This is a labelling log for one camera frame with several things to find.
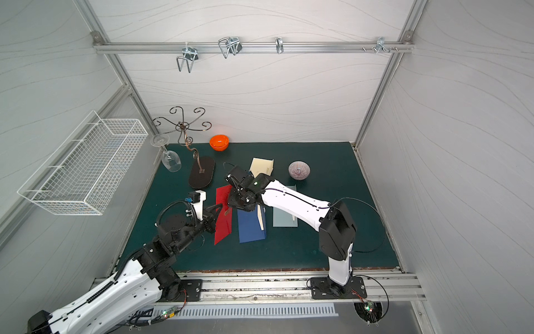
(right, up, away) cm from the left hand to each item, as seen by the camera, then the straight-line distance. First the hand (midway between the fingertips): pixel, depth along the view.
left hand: (222, 206), depth 73 cm
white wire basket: (-46, +12, -4) cm, 48 cm away
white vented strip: (+12, -35, -3) cm, 38 cm away
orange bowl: (-13, +27, +46) cm, 55 cm away
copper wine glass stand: (-20, +8, +33) cm, 40 cm away
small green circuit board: (-17, -35, -4) cm, 39 cm away
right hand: (+2, 0, +7) cm, 7 cm away
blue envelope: (+9, -12, +17) cm, 23 cm away
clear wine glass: (-26, +17, +15) cm, 34 cm away
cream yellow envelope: (+12, +14, +42) cm, 46 cm away
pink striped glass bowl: (+32, +12, +35) cm, 49 cm away
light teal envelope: (+23, -9, +18) cm, 30 cm away
